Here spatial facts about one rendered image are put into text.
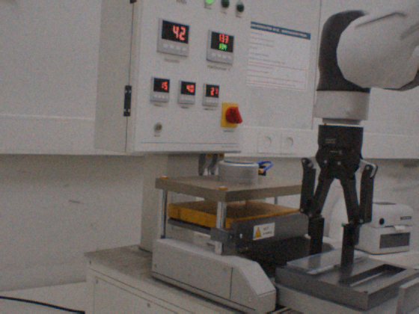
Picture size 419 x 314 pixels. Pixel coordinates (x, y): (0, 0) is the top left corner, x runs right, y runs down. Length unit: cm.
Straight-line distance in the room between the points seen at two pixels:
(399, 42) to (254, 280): 41
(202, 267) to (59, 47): 79
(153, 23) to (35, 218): 67
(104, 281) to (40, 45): 65
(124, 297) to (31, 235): 49
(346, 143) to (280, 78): 101
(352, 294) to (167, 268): 34
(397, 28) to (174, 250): 51
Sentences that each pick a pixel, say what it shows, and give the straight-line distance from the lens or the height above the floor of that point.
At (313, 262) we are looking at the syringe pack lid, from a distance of 89.
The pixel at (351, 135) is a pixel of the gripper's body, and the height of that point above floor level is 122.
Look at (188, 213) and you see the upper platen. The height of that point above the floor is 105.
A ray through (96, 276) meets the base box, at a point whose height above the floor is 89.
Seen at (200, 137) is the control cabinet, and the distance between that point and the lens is 113.
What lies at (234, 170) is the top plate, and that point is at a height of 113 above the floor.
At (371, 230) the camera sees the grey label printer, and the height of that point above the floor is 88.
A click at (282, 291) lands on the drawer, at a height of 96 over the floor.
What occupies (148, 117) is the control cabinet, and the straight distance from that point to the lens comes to 103.
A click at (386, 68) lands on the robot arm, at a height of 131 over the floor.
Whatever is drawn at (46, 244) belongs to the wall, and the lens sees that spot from 149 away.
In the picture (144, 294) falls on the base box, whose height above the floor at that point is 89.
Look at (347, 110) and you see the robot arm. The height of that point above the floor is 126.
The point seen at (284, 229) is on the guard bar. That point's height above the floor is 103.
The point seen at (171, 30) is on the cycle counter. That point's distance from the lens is 106.
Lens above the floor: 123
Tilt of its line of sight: 5 degrees down
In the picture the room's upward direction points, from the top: 4 degrees clockwise
